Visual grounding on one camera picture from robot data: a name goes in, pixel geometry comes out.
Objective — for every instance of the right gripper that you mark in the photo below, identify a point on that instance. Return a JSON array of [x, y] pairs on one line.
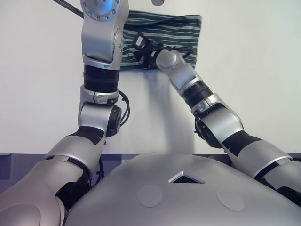
[[148, 56]]

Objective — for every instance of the green striped T-shirt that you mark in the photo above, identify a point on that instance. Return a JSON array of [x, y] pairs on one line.
[[174, 35]]

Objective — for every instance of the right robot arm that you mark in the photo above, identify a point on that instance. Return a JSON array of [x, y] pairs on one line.
[[218, 122]]

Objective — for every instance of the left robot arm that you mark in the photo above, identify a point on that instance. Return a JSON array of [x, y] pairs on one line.
[[97, 49]]

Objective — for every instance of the robot body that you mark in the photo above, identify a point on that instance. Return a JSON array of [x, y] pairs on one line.
[[183, 202]]

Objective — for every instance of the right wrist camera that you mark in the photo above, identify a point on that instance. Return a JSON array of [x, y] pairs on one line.
[[139, 41]]

